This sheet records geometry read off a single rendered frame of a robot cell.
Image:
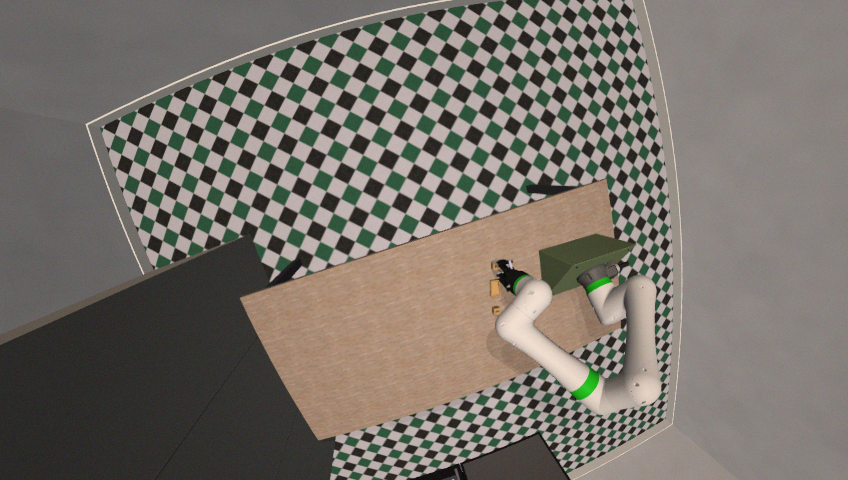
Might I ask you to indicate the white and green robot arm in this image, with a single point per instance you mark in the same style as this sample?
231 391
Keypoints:
638 384

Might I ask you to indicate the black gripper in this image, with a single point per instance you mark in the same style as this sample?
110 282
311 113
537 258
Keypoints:
504 276

